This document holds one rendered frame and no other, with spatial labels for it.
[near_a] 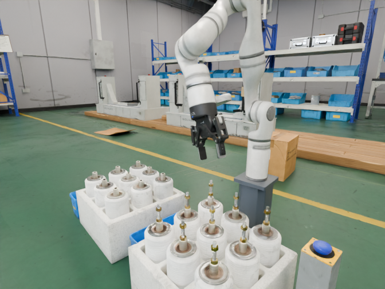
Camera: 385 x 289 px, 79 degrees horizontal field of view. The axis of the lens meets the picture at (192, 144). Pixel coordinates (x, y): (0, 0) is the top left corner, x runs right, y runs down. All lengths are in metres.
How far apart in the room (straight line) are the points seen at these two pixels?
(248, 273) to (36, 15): 6.97
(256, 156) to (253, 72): 0.33
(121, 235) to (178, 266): 0.40
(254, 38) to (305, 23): 8.42
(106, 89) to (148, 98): 1.40
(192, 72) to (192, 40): 0.08
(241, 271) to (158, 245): 0.25
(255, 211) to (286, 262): 0.30
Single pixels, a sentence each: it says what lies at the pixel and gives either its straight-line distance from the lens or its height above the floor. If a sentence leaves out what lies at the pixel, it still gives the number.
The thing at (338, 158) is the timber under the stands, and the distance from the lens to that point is 2.39.
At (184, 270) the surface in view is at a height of 0.22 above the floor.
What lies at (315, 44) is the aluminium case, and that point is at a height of 1.37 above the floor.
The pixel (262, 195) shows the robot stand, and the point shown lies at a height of 0.25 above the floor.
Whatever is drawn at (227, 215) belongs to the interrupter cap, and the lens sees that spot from 0.86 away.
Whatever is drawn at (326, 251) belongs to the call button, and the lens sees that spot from 0.67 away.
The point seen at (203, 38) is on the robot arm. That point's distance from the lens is 0.66.
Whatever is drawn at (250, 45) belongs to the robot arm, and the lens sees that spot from 0.90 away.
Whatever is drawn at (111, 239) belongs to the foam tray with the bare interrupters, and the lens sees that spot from 1.03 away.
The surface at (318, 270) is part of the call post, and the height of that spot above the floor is 0.28.
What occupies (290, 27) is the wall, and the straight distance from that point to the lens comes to 9.43.
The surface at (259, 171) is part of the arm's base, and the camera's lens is 1.01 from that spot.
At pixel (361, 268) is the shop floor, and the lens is 1.23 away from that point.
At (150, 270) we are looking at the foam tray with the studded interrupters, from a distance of 0.77.
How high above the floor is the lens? 0.71
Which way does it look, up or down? 15 degrees down
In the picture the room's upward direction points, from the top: straight up
